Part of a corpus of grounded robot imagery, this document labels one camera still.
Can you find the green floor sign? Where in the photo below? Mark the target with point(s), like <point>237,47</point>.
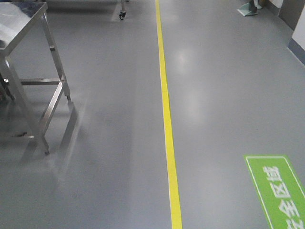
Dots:
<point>280,191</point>

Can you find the stainless steel table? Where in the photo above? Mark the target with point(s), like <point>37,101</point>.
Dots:
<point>17,21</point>

